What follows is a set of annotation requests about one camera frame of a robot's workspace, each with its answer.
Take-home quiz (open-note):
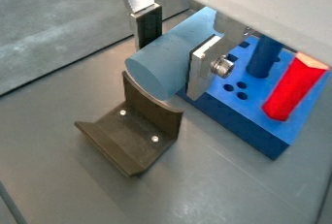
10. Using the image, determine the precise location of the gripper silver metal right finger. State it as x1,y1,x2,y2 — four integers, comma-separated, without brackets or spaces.
186,13,254,100

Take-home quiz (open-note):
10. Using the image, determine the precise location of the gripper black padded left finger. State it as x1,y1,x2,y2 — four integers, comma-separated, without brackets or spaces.
123,0,162,49

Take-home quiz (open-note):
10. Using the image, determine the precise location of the light blue oval cylinder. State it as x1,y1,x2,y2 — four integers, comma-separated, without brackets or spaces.
126,7,217,100

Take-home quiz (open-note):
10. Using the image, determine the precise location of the black curved fixture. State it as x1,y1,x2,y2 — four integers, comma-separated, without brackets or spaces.
75,72,183,176

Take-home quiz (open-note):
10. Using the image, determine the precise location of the blue block base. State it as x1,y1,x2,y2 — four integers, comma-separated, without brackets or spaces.
178,36,331,160

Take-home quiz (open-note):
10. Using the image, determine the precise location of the dark blue cylinder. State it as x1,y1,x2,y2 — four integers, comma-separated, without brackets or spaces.
246,35,282,79

